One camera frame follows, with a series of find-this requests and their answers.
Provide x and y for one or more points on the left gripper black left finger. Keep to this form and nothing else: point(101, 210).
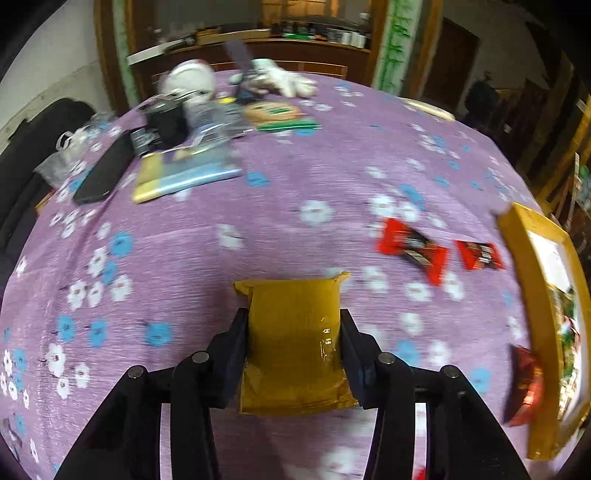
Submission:
point(205, 380)

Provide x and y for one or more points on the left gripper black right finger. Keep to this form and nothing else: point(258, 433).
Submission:
point(379, 380)

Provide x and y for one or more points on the yellow snack packet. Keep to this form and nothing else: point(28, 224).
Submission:
point(294, 364)

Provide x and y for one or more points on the red packet at table edge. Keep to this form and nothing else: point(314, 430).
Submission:
point(420, 474)

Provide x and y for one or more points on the red foil snack bag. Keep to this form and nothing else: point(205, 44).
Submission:
point(527, 387)

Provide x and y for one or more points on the red candy wrapper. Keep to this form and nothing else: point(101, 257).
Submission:
point(398, 238)
point(478, 255)

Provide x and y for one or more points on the purple floral tablecloth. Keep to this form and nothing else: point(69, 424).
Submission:
point(100, 288)

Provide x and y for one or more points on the yellow taped white box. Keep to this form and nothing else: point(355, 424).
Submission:
point(544, 257)

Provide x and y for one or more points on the yellow blue booklet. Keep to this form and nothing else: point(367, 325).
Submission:
point(169, 172)

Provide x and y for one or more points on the black phone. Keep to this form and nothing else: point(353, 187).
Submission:
point(106, 173)

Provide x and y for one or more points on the green tea box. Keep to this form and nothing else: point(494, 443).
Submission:
point(273, 116)

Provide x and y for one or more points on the white remote control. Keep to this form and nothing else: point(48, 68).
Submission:
point(429, 109)

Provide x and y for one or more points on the white cup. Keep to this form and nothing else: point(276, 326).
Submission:
point(192, 79)

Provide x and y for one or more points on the white work gloves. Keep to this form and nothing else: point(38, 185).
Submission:
point(267, 77)

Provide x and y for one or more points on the wooden cabinet counter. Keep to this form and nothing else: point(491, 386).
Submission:
point(307, 56)

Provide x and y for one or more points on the bamboo painted pillar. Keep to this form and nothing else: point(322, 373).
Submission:
point(399, 34)

